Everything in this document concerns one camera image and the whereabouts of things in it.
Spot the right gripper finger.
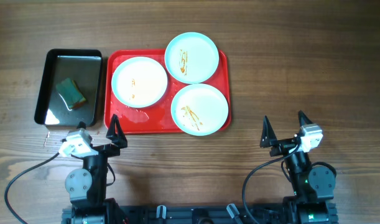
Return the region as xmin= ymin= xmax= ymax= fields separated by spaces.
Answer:
xmin=298 ymin=110 xmax=313 ymax=126
xmin=260 ymin=116 xmax=277 ymax=147

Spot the green yellow scrub sponge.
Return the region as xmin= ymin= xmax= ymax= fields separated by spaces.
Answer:
xmin=56 ymin=78 xmax=86 ymax=111

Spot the light blue plate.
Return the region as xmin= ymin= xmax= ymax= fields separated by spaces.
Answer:
xmin=170 ymin=83 xmax=229 ymax=136
xmin=111 ymin=57 xmax=168 ymax=108
xmin=164 ymin=32 xmax=220 ymax=84

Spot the light blue plate top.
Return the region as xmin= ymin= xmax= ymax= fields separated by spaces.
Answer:
xmin=164 ymin=32 xmax=220 ymax=84

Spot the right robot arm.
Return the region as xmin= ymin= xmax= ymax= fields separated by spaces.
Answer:
xmin=260 ymin=111 xmax=338 ymax=223

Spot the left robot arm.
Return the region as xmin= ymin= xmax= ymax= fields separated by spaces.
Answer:
xmin=58 ymin=115 xmax=127 ymax=224

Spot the red plastic serving tray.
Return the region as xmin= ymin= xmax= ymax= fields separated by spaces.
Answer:
xmin=104 ymin=49 xmax=233 ymax=135

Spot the black rectangular water basin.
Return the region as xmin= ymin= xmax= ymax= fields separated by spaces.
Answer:
xmin=34 ymin=49 xmax=103 ymax=126

